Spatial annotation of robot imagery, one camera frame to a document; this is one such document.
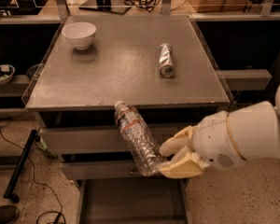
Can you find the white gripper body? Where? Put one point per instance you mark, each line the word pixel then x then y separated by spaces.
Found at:
pixel 215 140

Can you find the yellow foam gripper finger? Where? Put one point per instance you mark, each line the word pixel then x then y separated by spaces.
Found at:
pixel 180 140
pixel 184 164

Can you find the clear plastic water bottle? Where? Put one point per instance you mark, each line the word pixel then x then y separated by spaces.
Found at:
pixel 138 137

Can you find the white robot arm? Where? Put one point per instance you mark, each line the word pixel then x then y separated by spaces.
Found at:
pixel 256 130

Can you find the grey middle drawer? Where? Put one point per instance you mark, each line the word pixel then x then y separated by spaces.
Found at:
pixel 100 166

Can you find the grey drawer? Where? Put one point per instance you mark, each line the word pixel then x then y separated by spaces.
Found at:
pixel 78 140
pixel 135 200
pixel 100 166

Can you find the grey bottom drawer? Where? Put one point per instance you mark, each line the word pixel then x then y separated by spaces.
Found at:
pixel 135 200

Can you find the grey top drawer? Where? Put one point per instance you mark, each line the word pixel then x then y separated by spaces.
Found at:
pixel 78 140

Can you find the grey drawer cabinet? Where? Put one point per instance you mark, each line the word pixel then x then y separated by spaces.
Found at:
pixel 78 88

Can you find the grey side shelf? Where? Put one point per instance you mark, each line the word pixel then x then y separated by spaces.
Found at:
pixel 246 80

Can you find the silver crushed can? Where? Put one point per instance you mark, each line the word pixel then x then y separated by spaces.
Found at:
pixel 166 65

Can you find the white ceramic bowl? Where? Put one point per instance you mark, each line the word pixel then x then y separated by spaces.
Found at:
pixel 79 35

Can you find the black monitor stand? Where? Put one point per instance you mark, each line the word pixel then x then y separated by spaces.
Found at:
pixel 110 6

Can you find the black bar on floor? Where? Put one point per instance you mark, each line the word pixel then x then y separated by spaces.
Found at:
pixel 9 193

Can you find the brown shoe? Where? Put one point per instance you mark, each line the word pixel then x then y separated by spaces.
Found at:
pixel 9 214

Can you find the bowl with items on shelf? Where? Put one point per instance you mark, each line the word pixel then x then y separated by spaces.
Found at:
pixel 6 73

